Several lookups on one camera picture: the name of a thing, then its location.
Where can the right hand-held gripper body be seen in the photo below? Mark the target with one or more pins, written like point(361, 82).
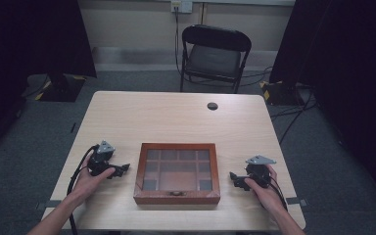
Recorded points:
point(258, 171)

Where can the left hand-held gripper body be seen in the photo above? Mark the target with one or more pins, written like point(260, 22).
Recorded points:
point(98, 161)

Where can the wooden box with glass lid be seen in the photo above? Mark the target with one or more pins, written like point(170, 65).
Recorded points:
point(177, 176)

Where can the person's left hand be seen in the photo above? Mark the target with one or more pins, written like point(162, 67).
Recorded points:
point(88, 182)

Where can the person's right hand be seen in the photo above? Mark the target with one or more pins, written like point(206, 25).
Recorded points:
point(267, 196)

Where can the grey tape strip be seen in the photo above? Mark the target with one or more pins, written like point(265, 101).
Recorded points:
point(47, 204)
point(297, 201)

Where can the black stand base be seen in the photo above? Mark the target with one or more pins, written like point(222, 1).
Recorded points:
point(282, 94)
point(62, 88)

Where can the black folding chair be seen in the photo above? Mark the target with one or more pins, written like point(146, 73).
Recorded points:
point(214, 58)

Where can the white wall socket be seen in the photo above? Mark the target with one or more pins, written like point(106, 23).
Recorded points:
point(181, 6)

